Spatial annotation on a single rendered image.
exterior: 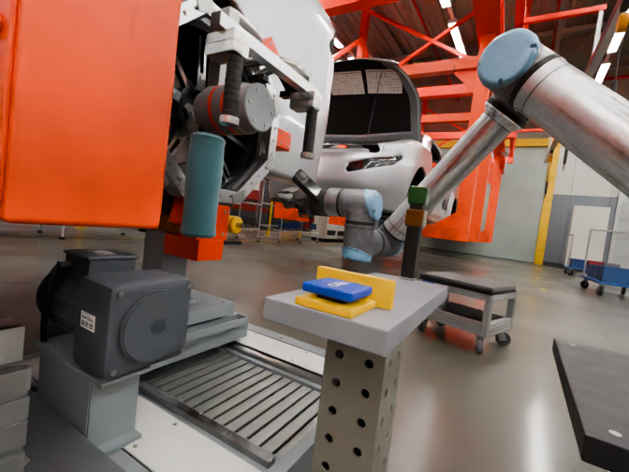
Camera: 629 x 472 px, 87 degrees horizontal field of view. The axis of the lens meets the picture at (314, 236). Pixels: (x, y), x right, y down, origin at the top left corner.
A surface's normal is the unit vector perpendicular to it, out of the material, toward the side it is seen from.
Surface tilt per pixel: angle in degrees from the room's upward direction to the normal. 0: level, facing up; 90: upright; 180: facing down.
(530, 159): 90
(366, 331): 90
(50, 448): 0
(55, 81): 90
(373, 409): 90
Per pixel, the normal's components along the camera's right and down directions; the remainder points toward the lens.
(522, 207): -0.54, -0.03
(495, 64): -0.77, -0.12
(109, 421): 0.86, 0.13
